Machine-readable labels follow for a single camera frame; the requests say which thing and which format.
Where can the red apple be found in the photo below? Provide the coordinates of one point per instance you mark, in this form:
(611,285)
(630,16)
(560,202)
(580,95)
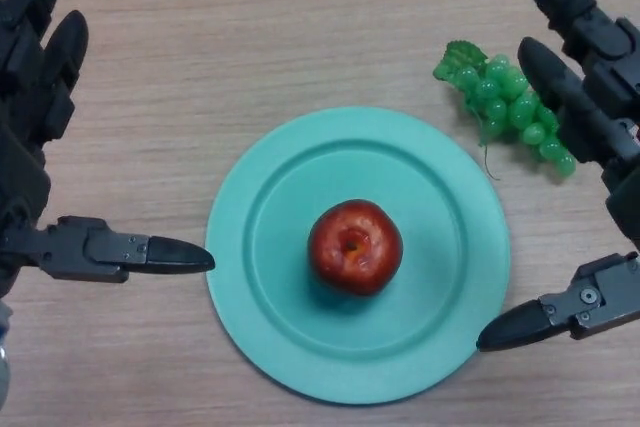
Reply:
(356,247)

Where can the green grape bunch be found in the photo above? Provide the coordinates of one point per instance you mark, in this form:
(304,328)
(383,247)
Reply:
(500,97)

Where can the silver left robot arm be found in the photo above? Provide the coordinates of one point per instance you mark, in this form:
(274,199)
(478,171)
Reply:
(4,347)

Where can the green round plate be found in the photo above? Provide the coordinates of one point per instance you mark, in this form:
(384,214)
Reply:
(430,277)

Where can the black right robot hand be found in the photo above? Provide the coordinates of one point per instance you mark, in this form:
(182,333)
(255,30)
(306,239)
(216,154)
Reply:
(600,112)

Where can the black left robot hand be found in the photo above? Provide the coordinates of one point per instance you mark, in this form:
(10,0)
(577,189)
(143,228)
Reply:
(25,147)

